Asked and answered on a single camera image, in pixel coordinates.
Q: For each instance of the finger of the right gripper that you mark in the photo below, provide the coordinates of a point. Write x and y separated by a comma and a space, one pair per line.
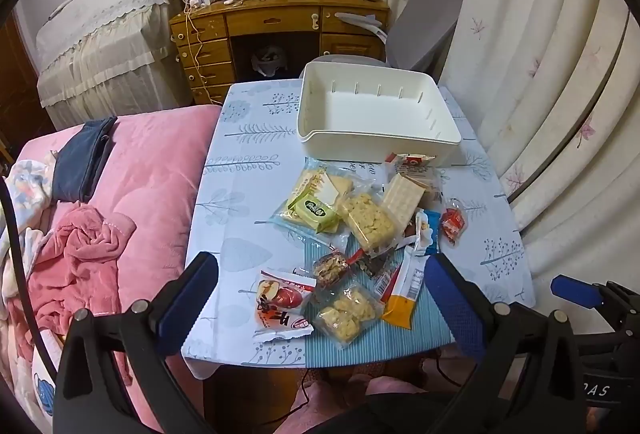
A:
577, 292

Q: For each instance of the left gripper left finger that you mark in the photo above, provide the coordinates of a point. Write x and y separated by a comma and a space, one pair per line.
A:
90, 396

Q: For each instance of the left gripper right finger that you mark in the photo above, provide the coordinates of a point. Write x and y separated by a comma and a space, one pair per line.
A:
527, 378

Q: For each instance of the orange white snack bar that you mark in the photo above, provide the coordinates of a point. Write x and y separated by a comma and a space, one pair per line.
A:
402, 301

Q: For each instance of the small red candy packet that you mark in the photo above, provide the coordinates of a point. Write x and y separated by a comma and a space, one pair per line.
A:
453, 221

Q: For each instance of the blue white snack packet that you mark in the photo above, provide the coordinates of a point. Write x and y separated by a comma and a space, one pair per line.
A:
425, 239

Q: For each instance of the red apple snack packet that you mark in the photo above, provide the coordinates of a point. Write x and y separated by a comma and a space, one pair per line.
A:
280, 302

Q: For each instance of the dark seaweed snack packet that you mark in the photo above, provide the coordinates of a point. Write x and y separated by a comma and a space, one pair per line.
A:
372, 266

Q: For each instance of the small yellow crisp packet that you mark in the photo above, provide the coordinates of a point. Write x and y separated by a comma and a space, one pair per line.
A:
348, 313

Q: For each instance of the beige wafer cracker pack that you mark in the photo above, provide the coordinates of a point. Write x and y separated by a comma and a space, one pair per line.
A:
401, 198

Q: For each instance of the yellow rice crisp block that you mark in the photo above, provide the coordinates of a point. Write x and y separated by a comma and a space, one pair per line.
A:
371, 224

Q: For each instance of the walnut date candy packet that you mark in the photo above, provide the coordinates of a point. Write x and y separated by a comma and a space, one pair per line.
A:
332, 268

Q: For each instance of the large bread packet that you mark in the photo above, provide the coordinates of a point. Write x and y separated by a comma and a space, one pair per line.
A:
329, 183

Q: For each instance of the clear packet red label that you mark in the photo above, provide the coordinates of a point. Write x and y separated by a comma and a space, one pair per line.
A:
420, 170

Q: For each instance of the green small snack packet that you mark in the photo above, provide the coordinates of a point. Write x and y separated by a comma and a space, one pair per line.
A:
315, 214

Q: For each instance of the pink crumpled towel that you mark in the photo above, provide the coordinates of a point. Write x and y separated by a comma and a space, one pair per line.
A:
76, 267

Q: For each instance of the pink bed quilt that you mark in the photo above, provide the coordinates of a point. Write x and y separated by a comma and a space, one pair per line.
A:
151, 176

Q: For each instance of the navy blue folded cloth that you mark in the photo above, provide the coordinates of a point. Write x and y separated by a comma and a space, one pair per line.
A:
81, 161

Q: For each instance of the cream floral curtain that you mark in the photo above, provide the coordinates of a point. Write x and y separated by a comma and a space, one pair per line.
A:
551, 89

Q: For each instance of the patterned tablecloth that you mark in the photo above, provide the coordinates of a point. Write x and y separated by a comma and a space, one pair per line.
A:
252, 165

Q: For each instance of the white plastic storage bin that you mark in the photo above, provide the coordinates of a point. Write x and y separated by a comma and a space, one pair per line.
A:
362, 113

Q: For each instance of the grey office chair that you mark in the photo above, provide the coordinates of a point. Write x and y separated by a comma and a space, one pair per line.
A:
417, 34

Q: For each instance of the white lace covered cabinet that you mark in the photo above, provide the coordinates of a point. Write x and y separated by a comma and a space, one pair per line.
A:
101, 58

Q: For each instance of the wooden desk with drawers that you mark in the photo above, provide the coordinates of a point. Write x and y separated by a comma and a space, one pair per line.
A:
218, 45

